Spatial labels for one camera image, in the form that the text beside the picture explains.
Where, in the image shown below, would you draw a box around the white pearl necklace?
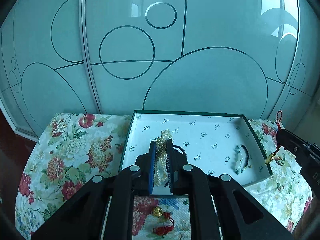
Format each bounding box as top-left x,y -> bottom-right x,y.
152,128 -> 174,187

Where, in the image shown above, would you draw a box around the dark red bead necklace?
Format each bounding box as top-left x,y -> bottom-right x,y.
172,143 -> 187,156

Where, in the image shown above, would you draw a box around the green shallow gift box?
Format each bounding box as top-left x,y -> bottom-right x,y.
120,110 -> 272,187

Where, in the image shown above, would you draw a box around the red knot gold charm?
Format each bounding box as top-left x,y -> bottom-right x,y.
152,206 -> 175,237

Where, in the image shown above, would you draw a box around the frosted glass wardrobe doors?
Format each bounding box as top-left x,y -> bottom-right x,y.
1,0 -> 319,139

